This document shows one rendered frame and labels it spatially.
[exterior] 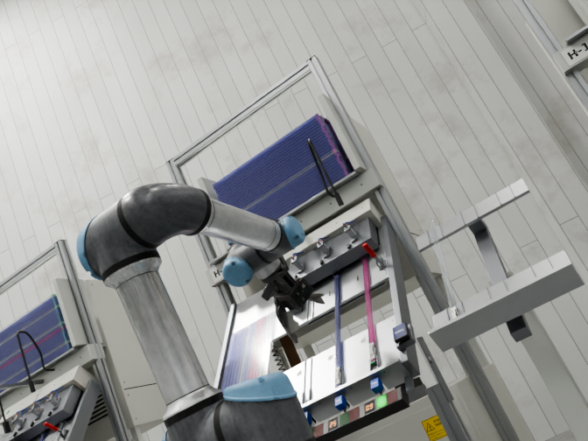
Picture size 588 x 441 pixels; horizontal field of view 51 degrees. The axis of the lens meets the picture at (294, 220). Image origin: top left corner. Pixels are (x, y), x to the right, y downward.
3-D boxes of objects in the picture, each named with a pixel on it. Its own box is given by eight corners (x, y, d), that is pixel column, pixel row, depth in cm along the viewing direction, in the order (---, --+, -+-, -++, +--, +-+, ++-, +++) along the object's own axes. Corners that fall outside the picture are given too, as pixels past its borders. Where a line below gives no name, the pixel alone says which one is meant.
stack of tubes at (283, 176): (349, 174, 215) (318, 112, 224) (236, 244, 233) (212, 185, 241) (362, 180, 227) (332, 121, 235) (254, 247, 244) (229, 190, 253)
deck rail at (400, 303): (420, 374, 155) (408, 360, 153) (414, 378, 156) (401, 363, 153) (395, 227, 216) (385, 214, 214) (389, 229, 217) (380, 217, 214)
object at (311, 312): (398, 285, 188) (389, 275, 186) (234, 374, 211) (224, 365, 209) (389, 229, 217) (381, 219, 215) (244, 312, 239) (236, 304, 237)
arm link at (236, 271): (248, 249, 143) (256, 227, 153) (213, 272, 148) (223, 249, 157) (269, 274, 146) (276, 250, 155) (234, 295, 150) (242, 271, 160)
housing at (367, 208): (392, 237, 214) (369, 208, 208) (280, 301, 230) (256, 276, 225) (390, 225, 220) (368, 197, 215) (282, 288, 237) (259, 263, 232)
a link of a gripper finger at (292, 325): (298, 345, 161) (292, 310, 162) (285, 345, 166) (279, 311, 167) (308, 342, 163) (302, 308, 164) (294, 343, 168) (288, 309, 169)
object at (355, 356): (408, 368, 156) (401, 360, 155) (211, 462, 178) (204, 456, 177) (400, 319, 172) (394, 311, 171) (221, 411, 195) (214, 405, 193)
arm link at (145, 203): (156, 153, 110) (297, 210, 151) (115, 185, 115) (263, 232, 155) (172, 207, 106) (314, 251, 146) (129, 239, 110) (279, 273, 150)
